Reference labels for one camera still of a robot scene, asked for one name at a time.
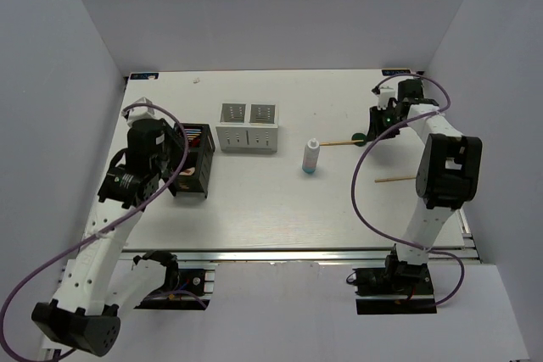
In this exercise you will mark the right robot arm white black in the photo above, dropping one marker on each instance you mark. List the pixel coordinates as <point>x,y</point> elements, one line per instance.
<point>448,173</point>

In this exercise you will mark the blue label sticker right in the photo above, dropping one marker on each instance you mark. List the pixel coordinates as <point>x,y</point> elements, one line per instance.
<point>395,72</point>

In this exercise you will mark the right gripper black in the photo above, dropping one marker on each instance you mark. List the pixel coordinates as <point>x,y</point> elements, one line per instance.
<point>375,127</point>

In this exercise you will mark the gold makeup pencil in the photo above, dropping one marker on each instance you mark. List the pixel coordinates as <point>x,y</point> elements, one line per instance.
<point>395,179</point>
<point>337,143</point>

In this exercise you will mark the white spray bottle teal base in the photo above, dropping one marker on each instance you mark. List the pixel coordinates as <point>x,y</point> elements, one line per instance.
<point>311,155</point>

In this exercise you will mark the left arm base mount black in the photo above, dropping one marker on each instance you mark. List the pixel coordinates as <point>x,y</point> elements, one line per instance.
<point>192,293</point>

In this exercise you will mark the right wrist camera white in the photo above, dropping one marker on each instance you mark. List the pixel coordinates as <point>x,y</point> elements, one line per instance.
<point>384,94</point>

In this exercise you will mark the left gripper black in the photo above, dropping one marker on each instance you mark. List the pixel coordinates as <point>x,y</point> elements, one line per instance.
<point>177,141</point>

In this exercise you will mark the black mesh organizer box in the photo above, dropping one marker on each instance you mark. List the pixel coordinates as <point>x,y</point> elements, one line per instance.
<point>201,148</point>

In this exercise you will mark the blue label sticker left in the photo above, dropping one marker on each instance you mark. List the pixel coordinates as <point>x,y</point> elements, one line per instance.
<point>143,76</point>

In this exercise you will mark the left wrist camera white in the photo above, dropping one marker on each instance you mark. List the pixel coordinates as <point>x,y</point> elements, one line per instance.
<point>138,113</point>

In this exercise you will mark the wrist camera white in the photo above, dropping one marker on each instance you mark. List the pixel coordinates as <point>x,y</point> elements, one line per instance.
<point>384,94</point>
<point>138,113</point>

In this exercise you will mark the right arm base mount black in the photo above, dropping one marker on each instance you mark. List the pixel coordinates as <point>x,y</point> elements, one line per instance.
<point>376,295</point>

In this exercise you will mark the blue label sticker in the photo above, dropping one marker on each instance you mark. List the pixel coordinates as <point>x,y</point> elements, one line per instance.
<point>143,76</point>
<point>395,72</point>

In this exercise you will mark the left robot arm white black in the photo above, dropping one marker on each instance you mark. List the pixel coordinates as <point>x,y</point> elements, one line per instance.
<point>86,310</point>

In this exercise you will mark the peach round powder puff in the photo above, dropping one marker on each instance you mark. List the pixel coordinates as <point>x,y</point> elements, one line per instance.
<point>188,171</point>

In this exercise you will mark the white slotted organizer box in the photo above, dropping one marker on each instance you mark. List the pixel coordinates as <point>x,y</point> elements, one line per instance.
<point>248,128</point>

